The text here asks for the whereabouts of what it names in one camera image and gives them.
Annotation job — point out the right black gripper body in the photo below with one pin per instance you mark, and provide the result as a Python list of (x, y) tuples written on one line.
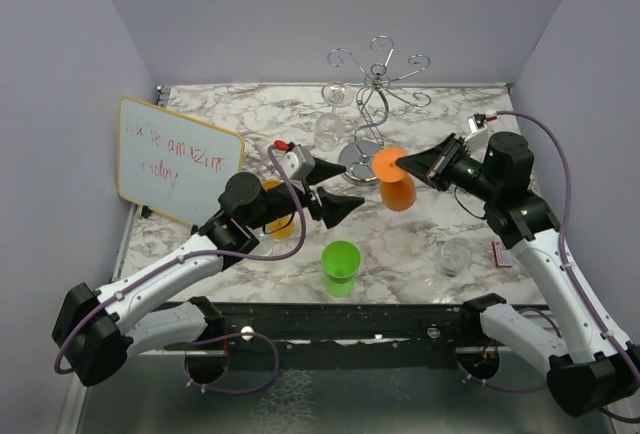
[(464, 170)]

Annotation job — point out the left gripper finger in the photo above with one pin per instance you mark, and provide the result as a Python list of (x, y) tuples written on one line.
[(333, 209), (319, 170)]

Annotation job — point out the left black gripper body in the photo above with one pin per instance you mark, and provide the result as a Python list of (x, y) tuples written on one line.
[(282, 203)]

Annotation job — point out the orange plastic wine glass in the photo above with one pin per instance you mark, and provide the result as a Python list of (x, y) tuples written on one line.
[(396, 187)]

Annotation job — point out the clear wine glass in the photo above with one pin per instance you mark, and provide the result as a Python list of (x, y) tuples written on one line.
[(446, 260), (264, 249)]

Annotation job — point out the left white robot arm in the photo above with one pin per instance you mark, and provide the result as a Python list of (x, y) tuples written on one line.
[(97, 330)]

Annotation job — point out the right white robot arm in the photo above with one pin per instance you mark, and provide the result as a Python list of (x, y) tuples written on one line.
[(593, 363)]

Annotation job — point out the chrome wine glass rack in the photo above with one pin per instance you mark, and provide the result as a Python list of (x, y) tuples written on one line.
[(372, 99)]

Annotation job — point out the clear glass hanging on rack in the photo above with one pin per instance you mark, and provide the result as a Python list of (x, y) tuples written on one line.
[(329, 127)]

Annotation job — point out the green plastic wine glass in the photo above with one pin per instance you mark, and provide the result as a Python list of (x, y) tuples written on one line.
[(341, 262)]

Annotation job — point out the small red white box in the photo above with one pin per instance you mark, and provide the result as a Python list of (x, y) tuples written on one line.
[(502, 256)]

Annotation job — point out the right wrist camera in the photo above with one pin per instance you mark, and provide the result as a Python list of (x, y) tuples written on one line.
[(478, 121)]

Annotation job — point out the small whiteboard yellow frame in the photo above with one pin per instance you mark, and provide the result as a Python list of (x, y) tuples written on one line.
[(174, 164)]

